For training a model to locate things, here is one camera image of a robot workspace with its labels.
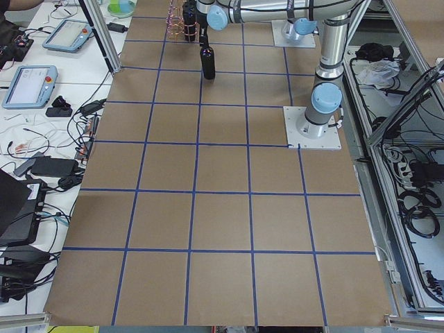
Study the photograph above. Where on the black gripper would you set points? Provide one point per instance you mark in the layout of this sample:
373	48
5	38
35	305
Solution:
202	30

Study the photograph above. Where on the dark wine bottle carried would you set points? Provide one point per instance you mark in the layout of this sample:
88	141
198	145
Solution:
207	58

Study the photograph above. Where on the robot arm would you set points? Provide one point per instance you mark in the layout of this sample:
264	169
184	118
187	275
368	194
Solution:
335	16
295	29

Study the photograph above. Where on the near wine bottle in basket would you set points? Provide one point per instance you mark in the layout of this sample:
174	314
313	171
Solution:
189	20

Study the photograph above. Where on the green bowl with blocks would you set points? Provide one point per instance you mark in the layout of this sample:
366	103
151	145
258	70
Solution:
121	8

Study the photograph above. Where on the black power adapter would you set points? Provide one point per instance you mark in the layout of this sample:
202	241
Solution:
115	27

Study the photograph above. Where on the teach pendant far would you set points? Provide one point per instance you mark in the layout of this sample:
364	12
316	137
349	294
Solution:
69	36

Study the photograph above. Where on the teach pendant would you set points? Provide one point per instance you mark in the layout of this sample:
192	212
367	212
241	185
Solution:
31	87
69	36

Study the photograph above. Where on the teach pendant near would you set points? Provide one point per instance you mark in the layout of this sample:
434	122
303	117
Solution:
31	87

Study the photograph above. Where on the black laptop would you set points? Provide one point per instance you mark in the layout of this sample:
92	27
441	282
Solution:
21	203

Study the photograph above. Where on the copper wire wine basket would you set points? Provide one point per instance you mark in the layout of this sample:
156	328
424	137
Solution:
174	21

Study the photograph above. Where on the aluminium frame post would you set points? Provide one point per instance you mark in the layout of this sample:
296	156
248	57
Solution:
100	30

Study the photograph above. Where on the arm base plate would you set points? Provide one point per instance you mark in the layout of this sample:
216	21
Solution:
305	135
307	42

